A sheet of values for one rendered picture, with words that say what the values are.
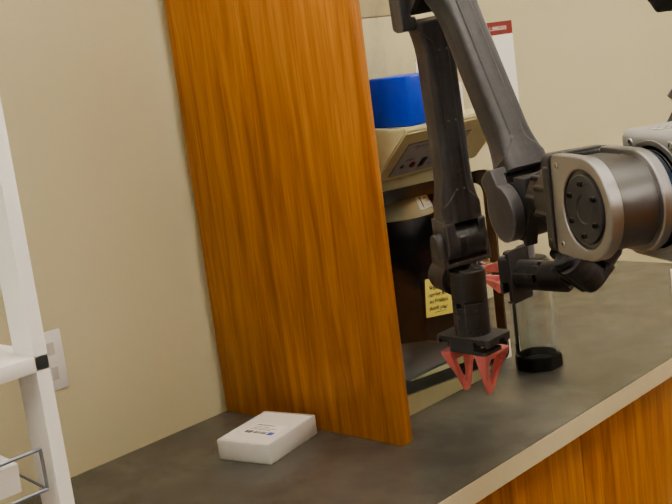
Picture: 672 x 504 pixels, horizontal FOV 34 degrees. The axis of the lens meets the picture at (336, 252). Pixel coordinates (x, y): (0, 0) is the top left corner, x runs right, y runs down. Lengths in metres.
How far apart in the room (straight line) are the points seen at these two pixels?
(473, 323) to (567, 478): 0.52
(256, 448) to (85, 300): 0.44
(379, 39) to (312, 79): 0.18
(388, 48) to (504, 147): 0.69
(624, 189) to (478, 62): 0.36
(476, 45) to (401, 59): 0.62
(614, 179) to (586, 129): 2.29
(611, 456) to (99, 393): 1.02
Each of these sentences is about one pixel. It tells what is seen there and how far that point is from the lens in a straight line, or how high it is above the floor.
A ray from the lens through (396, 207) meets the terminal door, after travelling 2.07.
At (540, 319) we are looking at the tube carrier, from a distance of 2.34.
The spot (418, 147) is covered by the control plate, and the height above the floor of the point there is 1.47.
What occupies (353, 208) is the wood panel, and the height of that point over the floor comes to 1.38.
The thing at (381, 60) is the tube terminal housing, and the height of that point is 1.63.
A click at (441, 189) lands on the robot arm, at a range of 1.69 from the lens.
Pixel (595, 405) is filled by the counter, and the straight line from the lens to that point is 2.16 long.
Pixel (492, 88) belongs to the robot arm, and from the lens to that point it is 1.49.
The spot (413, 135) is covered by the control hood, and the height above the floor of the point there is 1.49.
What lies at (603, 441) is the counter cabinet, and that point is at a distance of 2.26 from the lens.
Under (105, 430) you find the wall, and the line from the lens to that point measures 2.22.
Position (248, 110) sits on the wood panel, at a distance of 2.10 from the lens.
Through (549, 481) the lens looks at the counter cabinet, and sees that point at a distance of 2.11.
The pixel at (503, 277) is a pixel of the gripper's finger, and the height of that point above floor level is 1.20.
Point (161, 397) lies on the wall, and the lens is 2.29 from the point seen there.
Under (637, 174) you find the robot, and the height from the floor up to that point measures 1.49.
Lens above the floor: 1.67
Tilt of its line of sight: 11 degrees down
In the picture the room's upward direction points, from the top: 7 degrees counter-clockwise
